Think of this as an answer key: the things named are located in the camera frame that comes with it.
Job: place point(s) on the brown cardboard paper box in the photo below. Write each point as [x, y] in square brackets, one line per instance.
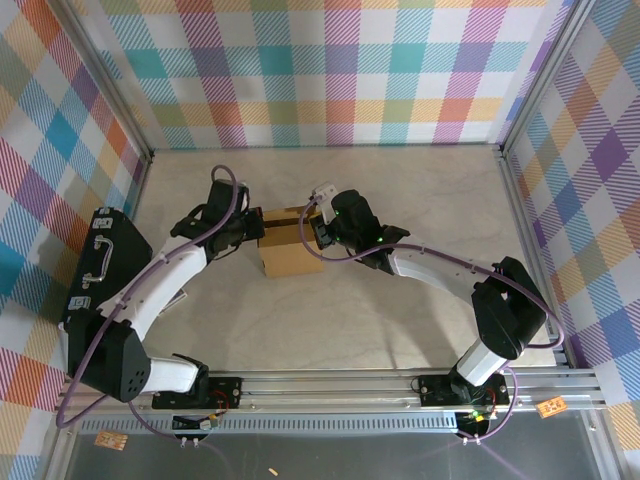
[290, 255]

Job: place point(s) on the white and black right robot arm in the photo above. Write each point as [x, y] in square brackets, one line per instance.
[435, 270]

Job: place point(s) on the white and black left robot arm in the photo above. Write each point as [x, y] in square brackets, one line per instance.
[165, 280]

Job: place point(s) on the orange sticker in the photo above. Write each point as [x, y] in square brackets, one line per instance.
[551, 407]
[110, 440]

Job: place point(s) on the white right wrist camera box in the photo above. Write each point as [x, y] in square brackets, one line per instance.
[325, 192]

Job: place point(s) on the aluminium frame post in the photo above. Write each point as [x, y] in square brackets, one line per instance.
[114, 90]
[543, 75]

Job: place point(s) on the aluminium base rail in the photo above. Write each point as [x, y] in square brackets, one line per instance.
[325, 390]

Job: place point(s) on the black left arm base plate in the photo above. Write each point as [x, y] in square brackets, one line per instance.
[225, 390]

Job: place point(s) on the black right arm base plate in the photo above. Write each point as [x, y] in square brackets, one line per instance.
[435, 390]

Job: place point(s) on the black connector bracket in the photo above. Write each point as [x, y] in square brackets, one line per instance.
[470, 425]
[187, 424]

